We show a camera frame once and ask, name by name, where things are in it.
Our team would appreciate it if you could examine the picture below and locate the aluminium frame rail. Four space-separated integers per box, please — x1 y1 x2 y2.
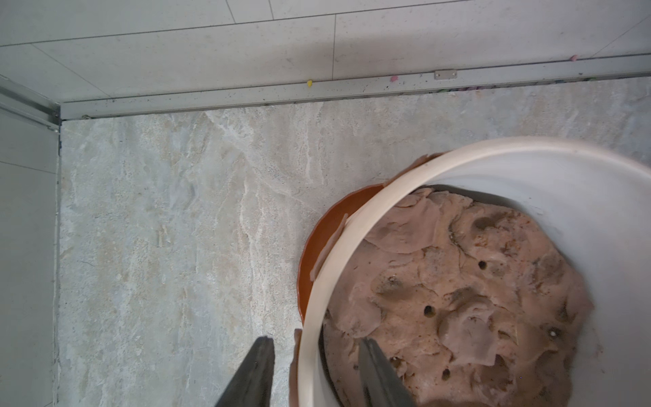
1 54 650 131

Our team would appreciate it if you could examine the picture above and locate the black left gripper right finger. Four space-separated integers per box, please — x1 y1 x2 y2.
359 337 416 407

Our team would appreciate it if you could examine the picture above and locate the white ceramic pot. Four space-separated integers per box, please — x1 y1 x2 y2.
297 137 650 406

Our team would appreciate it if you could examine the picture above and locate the brown dried mud filling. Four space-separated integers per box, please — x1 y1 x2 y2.
322 188 593 406

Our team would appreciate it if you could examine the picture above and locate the orange saucer under pot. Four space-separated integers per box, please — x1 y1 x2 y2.
288 152 443 407

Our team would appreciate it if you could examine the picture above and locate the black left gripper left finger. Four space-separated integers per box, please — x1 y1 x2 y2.
215 337 275 407

